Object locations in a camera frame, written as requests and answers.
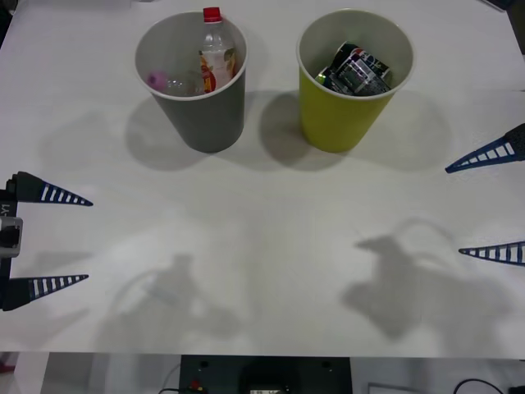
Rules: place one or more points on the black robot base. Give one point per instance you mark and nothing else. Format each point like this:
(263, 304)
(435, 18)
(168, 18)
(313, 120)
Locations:
(266, 373)

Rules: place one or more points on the black can with round logo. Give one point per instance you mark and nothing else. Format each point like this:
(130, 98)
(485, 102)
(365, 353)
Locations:
(363, 67)

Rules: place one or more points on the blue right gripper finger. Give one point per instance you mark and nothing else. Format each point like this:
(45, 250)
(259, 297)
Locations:
(502, 252)
(504, 149)

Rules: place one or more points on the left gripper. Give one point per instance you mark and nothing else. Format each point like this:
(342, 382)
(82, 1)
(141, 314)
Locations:
(9, 203)

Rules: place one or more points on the grey plastic bin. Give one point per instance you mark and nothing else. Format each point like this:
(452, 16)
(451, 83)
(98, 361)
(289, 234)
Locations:
(205, 123)

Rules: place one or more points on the black can with green print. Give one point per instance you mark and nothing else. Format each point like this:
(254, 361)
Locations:
(326, 77)

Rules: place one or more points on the clear bottle with pink cap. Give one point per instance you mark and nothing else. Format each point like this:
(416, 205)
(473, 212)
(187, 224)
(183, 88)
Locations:
(157, 80)

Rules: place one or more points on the yellow-green plastic bin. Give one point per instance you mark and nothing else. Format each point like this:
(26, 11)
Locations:
(336, 123)

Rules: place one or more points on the clear bottle with red cap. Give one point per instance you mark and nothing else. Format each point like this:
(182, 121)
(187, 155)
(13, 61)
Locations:
(214, 61)

